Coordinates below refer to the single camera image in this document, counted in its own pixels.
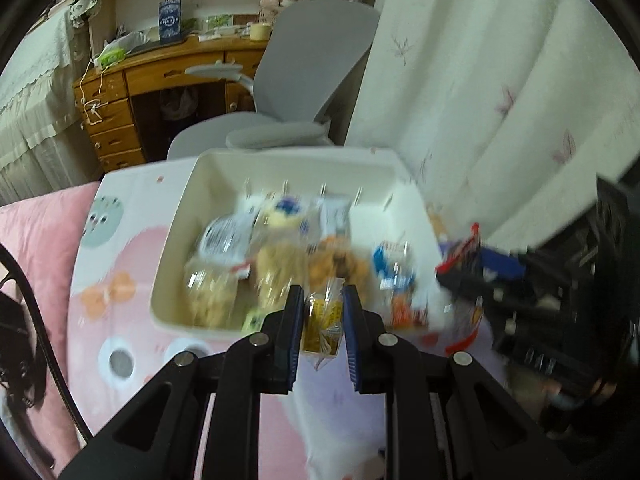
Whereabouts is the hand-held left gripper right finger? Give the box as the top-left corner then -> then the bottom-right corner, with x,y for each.
342,285 -> 571,480

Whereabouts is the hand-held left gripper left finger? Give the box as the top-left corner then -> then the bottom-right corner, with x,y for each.
60,285 -> 306,480

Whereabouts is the wooden desk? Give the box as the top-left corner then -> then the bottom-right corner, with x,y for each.
74,35 -> 271,173

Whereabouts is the white cable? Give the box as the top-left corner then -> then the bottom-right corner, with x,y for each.
75,57 -> 108,126

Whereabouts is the white lace cloth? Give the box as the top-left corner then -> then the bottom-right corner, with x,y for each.
0,7 -> 101,206

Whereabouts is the pink quilt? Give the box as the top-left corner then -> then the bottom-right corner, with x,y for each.
0,182 -> 101,461

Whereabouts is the white floral curtain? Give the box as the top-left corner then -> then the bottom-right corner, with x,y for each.
345,0 -> 640,261

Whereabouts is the pale noodle snack packet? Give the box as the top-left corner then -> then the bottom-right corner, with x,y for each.
185,265 -> 241,328

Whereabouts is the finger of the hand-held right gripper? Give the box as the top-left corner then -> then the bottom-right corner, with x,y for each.
437,266 -> 501,307
475,249 -> 527,282

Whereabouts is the white round label snack packet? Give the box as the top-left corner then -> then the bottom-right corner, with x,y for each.
197,212 -> 256,261

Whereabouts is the grey office chair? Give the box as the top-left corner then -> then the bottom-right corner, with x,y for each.
167,0 -> 383,161

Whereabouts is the blueberry print snack packet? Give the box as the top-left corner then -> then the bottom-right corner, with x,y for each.
260,195 -> 313,231

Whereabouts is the blue paper bag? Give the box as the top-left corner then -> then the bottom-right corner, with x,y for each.
159,0 -> 183,43

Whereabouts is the clear plastic bag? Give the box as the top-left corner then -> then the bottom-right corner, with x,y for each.
102,30 -> 151,56

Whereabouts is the white barcode snack packet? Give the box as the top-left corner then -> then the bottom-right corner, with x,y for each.
430,222 -> 488,356

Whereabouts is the white plastic storage box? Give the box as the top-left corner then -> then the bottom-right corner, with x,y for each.
150,147 -> 446,343

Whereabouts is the orange bread snack packet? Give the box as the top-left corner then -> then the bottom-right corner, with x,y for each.
390,292 -> 428,328

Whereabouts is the white rectangular snack packet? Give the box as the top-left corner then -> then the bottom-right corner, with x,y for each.
317,195 -> 351,238

